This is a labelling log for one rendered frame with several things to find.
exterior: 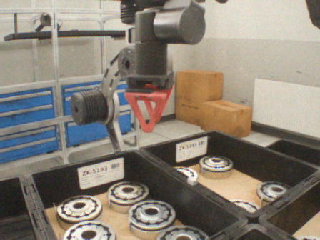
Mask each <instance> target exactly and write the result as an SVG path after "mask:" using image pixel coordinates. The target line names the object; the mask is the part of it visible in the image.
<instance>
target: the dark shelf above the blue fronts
mask: <svg viewBox="0 0 320 240"><path fill-rule="evenodd" d="M51 36H52V32H51V31H38V32H35V31H32V32H24V33H18V36H15V33H12V34H9V35H8V36H5V37H4V41H10V40H14V41H16V40H24V39H39V40H44V39H51ZM57 36H58V37H63V38H66V37H78V36H85V37H91V36H111V37H112V38H121V37H126V31H119V30H109V31H104V30H94V31H90V30H83V31H76V30H72V31H57Z"/></svg>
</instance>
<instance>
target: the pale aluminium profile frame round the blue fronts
mask: <svg viewBox="0 0 320 240"><path fill-rule="evenodd" d="M30 2H31V8H26V7H25V8H4V9H3V8H0V14H15V13H18V14H23V13H25V14H28V13H30V14H31V17H30V18H29V17H25V18H23V17H21V18H17V21H18V22H23V21H25V22H28V23H29V24H31V31H35V29H36V24H37V23H38V22H39V19H40V17H41V15H42V14H44V16H50V18H51V32H52V36H51V42H52V45H51V47H52V59H53V63H52V64H53V70H54V74H53V75H54V81H55V84H56V86H54V92H55V96H54V100H56V114H57V118H55V119H45V120H41V121H36V122H32V123H28V124H22V125H20V124H19V125H16V126H10V127H7V128H4V129H0V136H2V135H5V134H12V133H16V132H19V131H27V130H30V129H35V128H39V127H43V126H51V125H55V124H58V128H56V130H57V133H59V136H58V139H60V142H59V149H57V150H58V151H48V152H44V154H42V155H40V154H39V155H37V156H33V157H29V158H26V159H20V160H18V161H12V162H10V163H5V164H2V165H1V164H0V171H3V170H7V169H12V168H14V167H18V166H22V165H26V164H30V163H34V162H37V161H42V160H44V159H48V158H50V159H51V158H52V159H53V160H54V161H55V162H56V163H57V164H58V165H59V166H60V165H62V164H69V162H68V156H69V154H70V153H71V152H74V151H81V150H83V149H87V148H90V147H93V146H100V145H102V144H107V143H109V142H110V141H109V137H108V136H107V137H105V139H100V140H97V141H93V142H89V143H87V144H76V145H73V146H72V147H70V148H66V140H65V138H66V134H64V131H65V128H64V122H68V121H73V120H74V119H73V118H72V115H69V116H63V113H62V107H61V99H62V97H61V89H60V82H59V79H60V76H59V60H58V55H59V53H58V41H57V37H58V36H57V25H56V24H57V22H58V21H61V20H62V21H98V22H99V24H100V28H101V30H105V28H104V23H105V22H106V21H109V20H114V19H120V18H121V11H120V10H119V11H118V10H112V9H108V10H106V9H105V8H104V1H100V9H83V8H82V9H78V8H74V9H73V8H57V7H56V0H51V1H50V2H51V6H50V7H51V8H45V7H44V8H40V7H39V8H36V7H35V3H36V2H35V0H31V1H30ZM35 13H36V14H37V15H35ZM39 13H40V14H39ZM62 13H67V14H69V13H73V14H77V13H80V14H100V17H95V18H92V17H57V16H58V15H59V14H62ZM104 14H113V15H114V16H107V17H104ZM59 18H60V19H61V20H60V19H59ZM3 22H4V23H7V22H14V18H6V19H5V18H2V19H0V23H3ZM35 32H36V31H35ZM100 38H101V74H104V73H105V71H106V62H105V56H106V50H105V39H104V38H105V36H100ZM31 42H32V51H33V52H32V56H33V65H34V82H38V81H39V74H38V64H37V62H38V60H37V50H36V47H37V45H36V39H32V40H31ZM57 81H58V83H59V85H58V84H57ZM129 109H131V107H130V106H129V104H126V105H122V106H120V111H126V110H129ZM131 122H134V129H133V128H131V131H128V133H122V134H121V135H122V137H123V140H124V143H125V144H127V145H128V146H130V147H128V148H126V150H130V149H137V150H138V149H139V148H140V131H139V120H138V119H137V117H136V115H135V114H134V119H131ZM133 136H134V138H135V142H132V141H129V140H127V139H125V138H129V137H133ZM58 156H60V157H61V158H62V160H63V161H62V160H61V159H60V158H59V157H58Z"/></svg>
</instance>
